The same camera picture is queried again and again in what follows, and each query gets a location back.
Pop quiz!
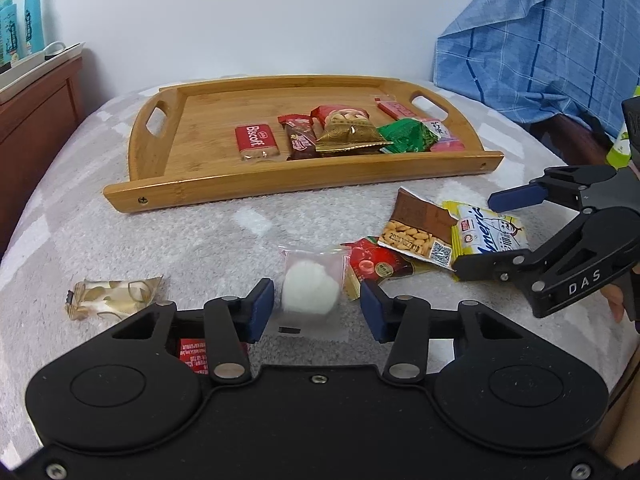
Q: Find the red and gold nut packet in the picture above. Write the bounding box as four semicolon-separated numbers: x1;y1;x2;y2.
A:
309;105;396;155

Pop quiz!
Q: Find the red clear-ended biscuit packet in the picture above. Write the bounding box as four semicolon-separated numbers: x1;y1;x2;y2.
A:
235;122;281;162

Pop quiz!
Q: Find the grey checked blanket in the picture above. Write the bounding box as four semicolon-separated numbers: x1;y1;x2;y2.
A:
0;77;640;461

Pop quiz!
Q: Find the long red biscuit packet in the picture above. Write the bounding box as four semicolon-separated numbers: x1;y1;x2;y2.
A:
177;337;251;376

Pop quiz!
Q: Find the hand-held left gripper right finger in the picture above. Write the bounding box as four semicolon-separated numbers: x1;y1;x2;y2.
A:
360;279;531;386

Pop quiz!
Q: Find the blue plaid cloth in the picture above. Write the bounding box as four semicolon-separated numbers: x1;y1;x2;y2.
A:
432;0;640;138

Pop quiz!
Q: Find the dark wooden furniture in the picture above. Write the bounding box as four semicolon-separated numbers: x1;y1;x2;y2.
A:
527;112;616;153

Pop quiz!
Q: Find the green snack packet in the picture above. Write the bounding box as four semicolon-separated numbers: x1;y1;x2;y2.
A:
376;117;441;154

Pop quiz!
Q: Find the gold and white snack packet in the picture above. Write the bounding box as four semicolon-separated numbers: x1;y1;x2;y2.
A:
65;275;165;322

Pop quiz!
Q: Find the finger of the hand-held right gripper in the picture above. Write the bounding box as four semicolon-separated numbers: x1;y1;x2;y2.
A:
487;165;623;213
452;207;629;287

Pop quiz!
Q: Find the brown wooden dresser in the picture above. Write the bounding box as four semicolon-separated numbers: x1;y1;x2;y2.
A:
0;47;86;261

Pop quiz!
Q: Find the red cherry candy packet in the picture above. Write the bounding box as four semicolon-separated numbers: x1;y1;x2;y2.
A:
341;236;436;302

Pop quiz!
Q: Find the white rice cake packet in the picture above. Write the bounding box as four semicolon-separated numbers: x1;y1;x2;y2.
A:
277;246;353;346

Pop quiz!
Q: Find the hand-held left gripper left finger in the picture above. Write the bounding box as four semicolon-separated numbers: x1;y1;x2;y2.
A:
107;277;276;386

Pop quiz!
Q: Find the green and white bottle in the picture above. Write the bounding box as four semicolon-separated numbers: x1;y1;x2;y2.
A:
606;85;640;171

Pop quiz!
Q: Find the wooden serving tray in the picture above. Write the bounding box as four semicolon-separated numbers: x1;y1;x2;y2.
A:
102;75;505;214

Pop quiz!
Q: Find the brown peanut packet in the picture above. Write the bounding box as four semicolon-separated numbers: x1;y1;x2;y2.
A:
376;187;458;266

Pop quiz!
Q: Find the person's right hand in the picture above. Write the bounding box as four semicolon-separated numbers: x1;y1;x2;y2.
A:
600;282;626;323

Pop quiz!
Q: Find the brown and red wafer packet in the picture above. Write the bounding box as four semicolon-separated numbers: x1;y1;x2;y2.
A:
277;114;321;161

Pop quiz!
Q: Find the white plastic tray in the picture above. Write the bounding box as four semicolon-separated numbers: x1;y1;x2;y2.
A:
0;41;86;106

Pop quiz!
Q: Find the yellow snack packet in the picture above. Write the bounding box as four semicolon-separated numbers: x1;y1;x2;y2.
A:
442;200;531;281

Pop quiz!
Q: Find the teal spray bottle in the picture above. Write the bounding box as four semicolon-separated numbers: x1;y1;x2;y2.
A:
0;0;20;66
22;0;47;56

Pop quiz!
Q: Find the pink snack packet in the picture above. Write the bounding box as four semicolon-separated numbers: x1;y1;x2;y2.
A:
422;119;466;153

